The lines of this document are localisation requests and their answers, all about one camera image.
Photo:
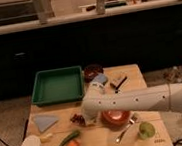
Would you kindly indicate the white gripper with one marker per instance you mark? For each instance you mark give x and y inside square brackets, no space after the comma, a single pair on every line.
[90,117]

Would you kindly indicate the dark red grapes bunch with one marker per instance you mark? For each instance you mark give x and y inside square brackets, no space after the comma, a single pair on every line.
[78,119]

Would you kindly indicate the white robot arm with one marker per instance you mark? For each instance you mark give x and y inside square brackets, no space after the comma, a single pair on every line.
[159,98]

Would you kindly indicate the green plastic tray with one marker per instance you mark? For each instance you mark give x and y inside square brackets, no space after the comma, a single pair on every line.
[59,86]

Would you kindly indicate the green cucumber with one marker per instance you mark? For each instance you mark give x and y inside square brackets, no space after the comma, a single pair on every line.
[68,138]

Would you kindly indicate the orange red bowl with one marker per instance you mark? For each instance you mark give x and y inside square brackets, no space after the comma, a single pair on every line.
[115,118]

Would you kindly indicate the wooden table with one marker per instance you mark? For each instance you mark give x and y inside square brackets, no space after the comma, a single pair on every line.
[101,134]

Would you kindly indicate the blue sponge block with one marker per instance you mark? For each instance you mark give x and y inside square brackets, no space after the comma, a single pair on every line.
[100,78]

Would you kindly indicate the metal fork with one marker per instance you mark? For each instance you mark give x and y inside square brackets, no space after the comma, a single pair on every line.
[132,121]

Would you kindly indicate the dark brown bowl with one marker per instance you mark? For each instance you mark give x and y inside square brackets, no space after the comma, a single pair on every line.
[92,71]

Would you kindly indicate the blue triangular cloth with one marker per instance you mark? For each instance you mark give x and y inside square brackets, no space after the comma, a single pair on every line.
[44,122]

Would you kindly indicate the small yellow banana piece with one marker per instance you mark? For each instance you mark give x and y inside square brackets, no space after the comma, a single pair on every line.
[46,138]

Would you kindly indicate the black handled brush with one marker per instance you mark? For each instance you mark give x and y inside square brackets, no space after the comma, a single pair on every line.
[117,81]

